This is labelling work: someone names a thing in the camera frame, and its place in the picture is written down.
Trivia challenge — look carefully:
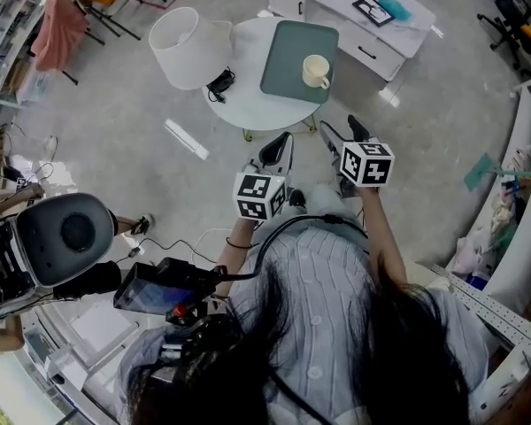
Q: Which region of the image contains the black screen device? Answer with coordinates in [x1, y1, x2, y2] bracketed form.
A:
[112, 257, 229, 327]

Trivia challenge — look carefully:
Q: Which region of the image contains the person's leg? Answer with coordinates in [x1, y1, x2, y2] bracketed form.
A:
[307, 182, 359, 219]

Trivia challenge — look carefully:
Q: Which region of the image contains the person's light blue cardigan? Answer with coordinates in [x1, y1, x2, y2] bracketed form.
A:
[114, 226, 490, 425]

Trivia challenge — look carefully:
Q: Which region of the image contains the pink cloth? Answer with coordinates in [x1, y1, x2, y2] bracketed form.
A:
[29, 0, 89, 73]

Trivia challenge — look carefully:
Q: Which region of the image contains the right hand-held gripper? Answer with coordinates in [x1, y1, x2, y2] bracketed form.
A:
[320, 114, 396, 198]

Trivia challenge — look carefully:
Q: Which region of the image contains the white shelving unit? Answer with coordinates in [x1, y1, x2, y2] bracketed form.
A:
[0, 0, 50, 105]

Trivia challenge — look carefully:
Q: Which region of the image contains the cream ceramic mug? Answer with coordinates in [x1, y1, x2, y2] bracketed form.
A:
[301, 54, 333, 90]

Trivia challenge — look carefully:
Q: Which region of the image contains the round white side table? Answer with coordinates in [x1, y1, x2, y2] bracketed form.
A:
[202, 15, 337, 143]

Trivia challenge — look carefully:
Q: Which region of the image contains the person's left forearm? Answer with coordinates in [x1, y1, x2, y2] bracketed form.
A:
[214, 217, 266, 300]

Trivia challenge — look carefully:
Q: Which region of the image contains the black office chair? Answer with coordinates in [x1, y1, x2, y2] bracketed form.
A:
[476, 0, 531, 68]

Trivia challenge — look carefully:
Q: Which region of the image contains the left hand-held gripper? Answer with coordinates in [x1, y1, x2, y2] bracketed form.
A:
[233, 131, 296, 223]

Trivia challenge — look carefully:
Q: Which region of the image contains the white floor cable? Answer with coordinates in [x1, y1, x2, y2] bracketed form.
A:
[189, 227, 234, 267]

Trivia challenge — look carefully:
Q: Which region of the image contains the teal feather duster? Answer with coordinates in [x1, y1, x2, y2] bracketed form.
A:
[377, 0, 413, 22]

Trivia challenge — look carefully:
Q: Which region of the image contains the person's right forearm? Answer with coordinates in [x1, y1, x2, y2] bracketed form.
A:
[358, 186, 409, 290]

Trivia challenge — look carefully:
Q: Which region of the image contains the black lamp base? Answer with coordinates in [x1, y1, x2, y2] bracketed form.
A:
[205, 67, 236, 104]

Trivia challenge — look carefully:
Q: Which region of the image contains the grey rounded helmet device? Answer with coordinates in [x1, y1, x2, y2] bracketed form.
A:
[16, 192, 119, 288]

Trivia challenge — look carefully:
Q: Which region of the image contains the black picture frame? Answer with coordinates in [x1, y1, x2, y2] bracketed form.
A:
[351, 0, 396, 28]

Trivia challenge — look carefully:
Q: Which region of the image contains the white low cabinet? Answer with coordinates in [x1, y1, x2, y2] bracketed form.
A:
[265, 0, 437, 82]

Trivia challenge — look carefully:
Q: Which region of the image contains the teal flat mop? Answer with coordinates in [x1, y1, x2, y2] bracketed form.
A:
[463, 151, 531, 193]

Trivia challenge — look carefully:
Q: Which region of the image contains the white metal shelf rack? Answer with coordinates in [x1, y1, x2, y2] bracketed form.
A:
[431, 71, 531, 425]

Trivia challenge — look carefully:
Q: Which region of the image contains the black floor cable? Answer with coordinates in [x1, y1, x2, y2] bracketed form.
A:
[114, 236, 196, 265]

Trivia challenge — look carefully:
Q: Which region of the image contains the white lamp shade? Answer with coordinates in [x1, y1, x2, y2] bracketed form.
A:
[148, 6, 238, 91]

